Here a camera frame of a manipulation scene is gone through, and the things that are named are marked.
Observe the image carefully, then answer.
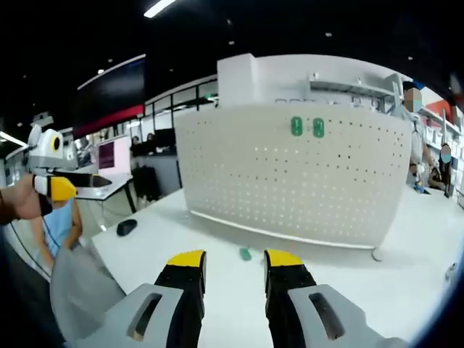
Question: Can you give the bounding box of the white perforated mounting plate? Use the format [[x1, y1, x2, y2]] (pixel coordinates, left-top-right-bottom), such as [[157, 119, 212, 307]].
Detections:
[[175, 102, 414, 262]]

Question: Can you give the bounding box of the white square pillar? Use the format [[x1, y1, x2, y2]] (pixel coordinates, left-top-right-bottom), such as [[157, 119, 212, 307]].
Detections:
[[216, 53, 258, 108]]

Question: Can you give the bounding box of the black computer mouse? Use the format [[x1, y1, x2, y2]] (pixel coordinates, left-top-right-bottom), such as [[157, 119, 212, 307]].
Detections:
[[116, 218, 138, 236]]

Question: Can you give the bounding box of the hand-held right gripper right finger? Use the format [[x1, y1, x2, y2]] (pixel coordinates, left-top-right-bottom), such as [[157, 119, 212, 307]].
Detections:
[[263, 248, 380, 348]]

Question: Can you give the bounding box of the grey metal shelf rack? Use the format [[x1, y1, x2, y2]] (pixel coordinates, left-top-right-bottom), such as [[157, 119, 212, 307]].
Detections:
[[307, 72, 403, 106]]

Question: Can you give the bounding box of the pink desk partition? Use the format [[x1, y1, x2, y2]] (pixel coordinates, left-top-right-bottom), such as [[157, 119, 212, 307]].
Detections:
[[96, 136, 131, 173]]

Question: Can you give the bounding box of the black office chair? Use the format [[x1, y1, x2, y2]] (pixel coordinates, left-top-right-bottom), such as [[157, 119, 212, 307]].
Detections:
[[132, 165, 160, 202]]

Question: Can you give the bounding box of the white office desk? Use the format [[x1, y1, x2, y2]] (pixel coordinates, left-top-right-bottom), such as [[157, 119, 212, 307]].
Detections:
[[75, 173, 137, 213]]

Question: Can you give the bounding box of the white storage shelving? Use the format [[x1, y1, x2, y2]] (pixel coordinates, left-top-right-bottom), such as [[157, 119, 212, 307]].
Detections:
[[423, 108, 464, 175]]

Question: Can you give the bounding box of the black computer monitor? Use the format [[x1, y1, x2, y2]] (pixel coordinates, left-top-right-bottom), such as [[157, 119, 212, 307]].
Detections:
[[155, 128, 177, 148]]

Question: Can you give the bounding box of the ceiling light strip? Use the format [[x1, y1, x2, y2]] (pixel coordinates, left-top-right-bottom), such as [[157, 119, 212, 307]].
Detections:
[[144, 0, 178, 17]]

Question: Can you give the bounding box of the person's left hand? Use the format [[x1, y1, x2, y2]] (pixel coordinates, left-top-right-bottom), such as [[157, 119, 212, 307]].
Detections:
[[0, 175, 46, 225]]

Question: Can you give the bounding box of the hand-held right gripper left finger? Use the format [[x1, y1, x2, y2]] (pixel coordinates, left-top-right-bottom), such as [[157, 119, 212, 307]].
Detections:
[[104, 249, 207, 348]]

